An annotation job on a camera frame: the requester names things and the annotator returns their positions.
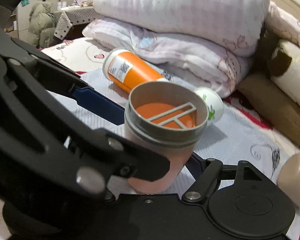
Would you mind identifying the pink cup grey rim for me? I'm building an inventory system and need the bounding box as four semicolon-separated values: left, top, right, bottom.
124;81;209;194

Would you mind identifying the beige brown cup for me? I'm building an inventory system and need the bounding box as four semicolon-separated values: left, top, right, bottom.
277;153;300;208

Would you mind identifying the white leaf-print paper cup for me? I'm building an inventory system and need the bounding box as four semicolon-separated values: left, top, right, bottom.
194;87;224;125

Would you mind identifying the orange and white cup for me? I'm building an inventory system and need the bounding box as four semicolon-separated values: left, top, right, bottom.
102;48;167;93

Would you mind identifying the bear print bed sheet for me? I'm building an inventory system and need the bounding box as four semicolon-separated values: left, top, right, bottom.
0;37;300;239

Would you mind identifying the olive green jacket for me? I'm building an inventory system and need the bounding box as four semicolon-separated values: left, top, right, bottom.
28;2;56;48

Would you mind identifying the patterned cloth side table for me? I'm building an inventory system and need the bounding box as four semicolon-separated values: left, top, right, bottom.
53;5;98;40

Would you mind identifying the folded pink white blanket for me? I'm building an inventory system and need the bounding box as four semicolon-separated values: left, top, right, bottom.
82;17;253;98

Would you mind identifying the cream embroidered folded blanket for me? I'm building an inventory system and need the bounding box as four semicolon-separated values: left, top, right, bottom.
265;2;300;106

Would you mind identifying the pink floral pillow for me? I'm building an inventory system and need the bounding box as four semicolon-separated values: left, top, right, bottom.
93;0;270;57

